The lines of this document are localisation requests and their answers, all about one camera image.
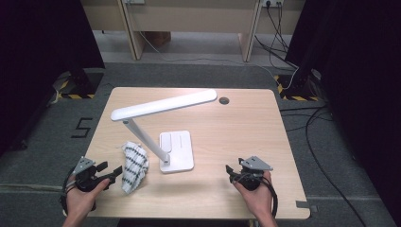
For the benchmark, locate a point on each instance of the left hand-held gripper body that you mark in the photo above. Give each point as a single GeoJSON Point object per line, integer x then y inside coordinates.
{"type": "Point", "coordinates": [83, 165]}

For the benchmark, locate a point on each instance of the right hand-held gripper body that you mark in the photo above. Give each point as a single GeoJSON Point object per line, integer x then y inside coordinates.
{"type": "Point", "coordinates": [257, 164]}

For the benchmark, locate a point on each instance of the white striped cloth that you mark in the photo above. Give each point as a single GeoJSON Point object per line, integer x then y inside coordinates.
{"type": "Point", "coordinates": [134, 167]}

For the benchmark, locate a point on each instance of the white desk lamp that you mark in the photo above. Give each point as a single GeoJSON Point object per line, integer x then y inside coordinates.
{"type": "Point", "coordinates": [164, 105]}

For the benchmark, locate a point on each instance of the person's right hand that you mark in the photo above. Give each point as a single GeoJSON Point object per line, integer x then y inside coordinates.
{"type": "Point", "coordinates": [258, 200]}

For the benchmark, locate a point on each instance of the person's left hand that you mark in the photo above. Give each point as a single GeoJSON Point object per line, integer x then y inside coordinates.
{"type": "Point", "coordinates": [80, 201]}

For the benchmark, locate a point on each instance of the grey tape piece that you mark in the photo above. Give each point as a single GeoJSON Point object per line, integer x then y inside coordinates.
{"type": "Point", "coordinates": [305, 205]}

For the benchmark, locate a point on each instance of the stand base with hazard tape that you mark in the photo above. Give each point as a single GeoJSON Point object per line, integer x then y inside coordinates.
{"type": "Point", "coordinates": [82, 83]}
{"type": "Point", "coordinates": [296, 86]}

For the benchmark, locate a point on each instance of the black curtain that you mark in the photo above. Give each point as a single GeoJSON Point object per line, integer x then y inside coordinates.
{"type": "Point", "coordinates": [38, 63]}
{"type": "Point", "coordinates": [356, 78]}

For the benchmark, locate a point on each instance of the brown cardboard box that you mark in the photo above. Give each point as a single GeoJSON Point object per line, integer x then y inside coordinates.
{"type": "Point", "coordinates": [159, 38]}

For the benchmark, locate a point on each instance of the beige wooden desk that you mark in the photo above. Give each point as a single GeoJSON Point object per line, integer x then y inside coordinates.
{"type": "Point", "coordinates": [192, 15]}

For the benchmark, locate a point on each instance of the white wall socket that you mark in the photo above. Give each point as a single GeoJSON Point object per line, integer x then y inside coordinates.
{"type": "Point", "coordinates": [272, 2]}

